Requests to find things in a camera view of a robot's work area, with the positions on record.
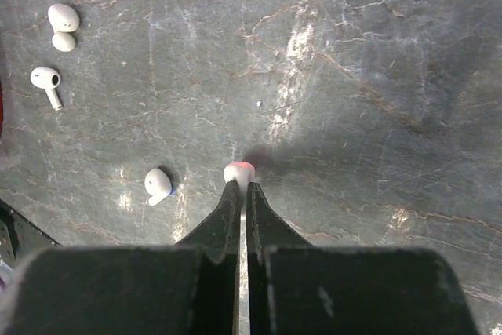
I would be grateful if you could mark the white curled earbud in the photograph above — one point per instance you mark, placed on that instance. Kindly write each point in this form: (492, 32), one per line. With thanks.
(64, 20)

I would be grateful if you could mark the white hooked earbud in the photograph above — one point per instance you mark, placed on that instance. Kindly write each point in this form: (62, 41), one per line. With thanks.
(242, 172)

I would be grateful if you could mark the dark red round tray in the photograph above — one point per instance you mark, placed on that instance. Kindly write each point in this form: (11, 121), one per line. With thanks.
(3, 73)

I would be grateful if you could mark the white stemmed earbud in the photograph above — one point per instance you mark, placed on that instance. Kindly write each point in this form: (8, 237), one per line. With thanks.
(47, 79)

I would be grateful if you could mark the white bean earbud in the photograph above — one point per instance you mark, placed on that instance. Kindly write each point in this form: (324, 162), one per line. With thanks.
(158, 186)

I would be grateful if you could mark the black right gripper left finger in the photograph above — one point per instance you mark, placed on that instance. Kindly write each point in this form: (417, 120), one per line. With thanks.
(190, 287)

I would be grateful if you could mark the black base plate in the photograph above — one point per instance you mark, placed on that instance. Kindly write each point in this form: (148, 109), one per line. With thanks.
(20, 237)

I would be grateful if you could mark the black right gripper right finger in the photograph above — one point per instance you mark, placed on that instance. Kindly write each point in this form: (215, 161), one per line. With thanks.
(298, 288)

